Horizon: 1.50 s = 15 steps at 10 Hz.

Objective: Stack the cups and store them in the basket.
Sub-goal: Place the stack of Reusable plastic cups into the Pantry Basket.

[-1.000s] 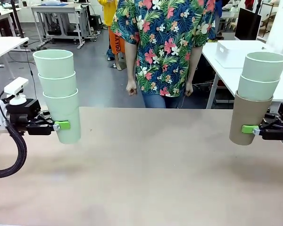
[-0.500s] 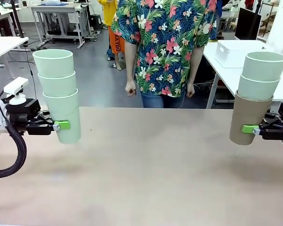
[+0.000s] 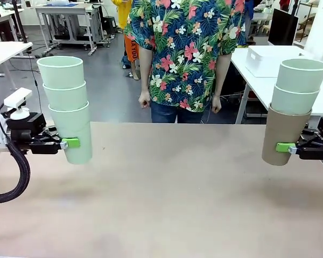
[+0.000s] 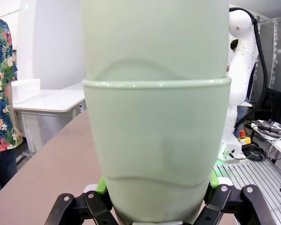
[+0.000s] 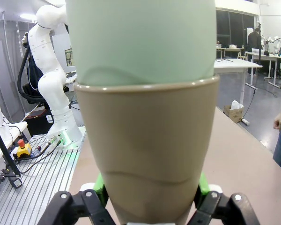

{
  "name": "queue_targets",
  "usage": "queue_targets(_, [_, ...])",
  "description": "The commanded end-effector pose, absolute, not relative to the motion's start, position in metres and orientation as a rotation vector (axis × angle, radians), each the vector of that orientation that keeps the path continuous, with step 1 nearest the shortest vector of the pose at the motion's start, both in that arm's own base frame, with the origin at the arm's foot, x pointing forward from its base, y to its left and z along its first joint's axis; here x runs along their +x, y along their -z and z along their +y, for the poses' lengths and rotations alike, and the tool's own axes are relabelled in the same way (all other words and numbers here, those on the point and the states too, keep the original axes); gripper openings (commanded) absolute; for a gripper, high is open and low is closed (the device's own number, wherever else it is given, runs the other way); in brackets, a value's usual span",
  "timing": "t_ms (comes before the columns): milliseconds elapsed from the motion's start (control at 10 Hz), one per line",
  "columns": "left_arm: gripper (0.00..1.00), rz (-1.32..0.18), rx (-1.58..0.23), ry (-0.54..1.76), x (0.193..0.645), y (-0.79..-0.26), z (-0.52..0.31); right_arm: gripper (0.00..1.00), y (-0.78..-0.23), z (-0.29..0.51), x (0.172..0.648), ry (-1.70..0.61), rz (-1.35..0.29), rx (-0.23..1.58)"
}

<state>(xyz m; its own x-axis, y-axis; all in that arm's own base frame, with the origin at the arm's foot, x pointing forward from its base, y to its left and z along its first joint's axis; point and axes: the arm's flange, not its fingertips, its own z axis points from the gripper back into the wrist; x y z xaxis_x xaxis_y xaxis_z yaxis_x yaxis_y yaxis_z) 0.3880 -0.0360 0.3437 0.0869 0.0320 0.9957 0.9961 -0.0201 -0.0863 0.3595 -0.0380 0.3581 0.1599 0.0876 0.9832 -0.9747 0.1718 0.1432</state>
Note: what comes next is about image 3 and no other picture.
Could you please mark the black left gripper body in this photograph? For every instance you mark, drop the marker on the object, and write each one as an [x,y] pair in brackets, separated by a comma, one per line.
[27,125]

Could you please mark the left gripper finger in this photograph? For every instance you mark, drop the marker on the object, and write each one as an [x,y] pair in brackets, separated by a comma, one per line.
[44,147]
[51,133]

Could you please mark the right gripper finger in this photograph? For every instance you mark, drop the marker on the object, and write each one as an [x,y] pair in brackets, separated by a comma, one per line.
[310,135]
[312,153]

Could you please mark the light green plastic cup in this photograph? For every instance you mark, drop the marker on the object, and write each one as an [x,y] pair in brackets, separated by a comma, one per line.
[293,102]
[62,72]
[301,76]
[66,96]
[75,129]

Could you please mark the brown plastic cup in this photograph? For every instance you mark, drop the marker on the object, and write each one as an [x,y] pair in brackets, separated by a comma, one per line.
[280,131]

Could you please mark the white plastic basket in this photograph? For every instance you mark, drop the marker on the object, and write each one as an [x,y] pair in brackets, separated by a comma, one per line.
[258,61]

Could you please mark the person's right forearm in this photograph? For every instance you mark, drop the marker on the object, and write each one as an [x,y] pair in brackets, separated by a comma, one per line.
[146,70]

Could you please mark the person's left forearm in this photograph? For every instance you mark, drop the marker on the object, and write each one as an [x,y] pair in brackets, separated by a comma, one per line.
[222,75]

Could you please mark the person's right hand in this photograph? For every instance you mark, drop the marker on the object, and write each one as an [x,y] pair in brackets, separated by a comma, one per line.
[144,100]

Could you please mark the person's left hand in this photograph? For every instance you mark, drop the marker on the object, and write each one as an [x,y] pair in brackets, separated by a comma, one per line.
[216,104]

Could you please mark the large white side table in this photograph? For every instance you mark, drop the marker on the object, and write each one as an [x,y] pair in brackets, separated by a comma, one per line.
[261,91]

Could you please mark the small white side table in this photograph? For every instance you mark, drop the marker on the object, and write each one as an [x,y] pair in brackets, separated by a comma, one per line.
[5,52]

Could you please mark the black stand pole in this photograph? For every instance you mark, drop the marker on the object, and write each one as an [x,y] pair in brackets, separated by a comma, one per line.
[18,21]

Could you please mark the black computer monitor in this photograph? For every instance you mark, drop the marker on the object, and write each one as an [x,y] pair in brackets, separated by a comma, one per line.
[282,27]

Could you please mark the background person in yellow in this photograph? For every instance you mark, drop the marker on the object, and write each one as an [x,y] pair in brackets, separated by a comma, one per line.
[130,48]

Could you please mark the grey workbench on wheels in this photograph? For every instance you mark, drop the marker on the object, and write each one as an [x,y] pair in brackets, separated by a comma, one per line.
[67,12]

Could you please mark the person in floral shirt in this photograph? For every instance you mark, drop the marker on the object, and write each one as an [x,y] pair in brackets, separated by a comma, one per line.
[185,53]

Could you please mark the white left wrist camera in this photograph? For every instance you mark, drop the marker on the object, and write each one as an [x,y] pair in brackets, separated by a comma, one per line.
[17,98]

